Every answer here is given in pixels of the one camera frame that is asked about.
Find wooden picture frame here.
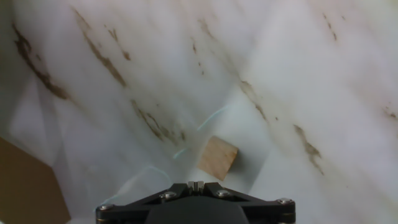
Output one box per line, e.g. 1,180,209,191
0,136,72,224

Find white marble pattern mat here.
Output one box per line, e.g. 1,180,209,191
0,0,398,224

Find small wooden cube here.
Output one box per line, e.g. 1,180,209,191
196,135,239,182

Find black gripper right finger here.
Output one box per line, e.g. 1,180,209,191
195,182,296,224

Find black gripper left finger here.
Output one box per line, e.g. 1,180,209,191
95,182,196,224

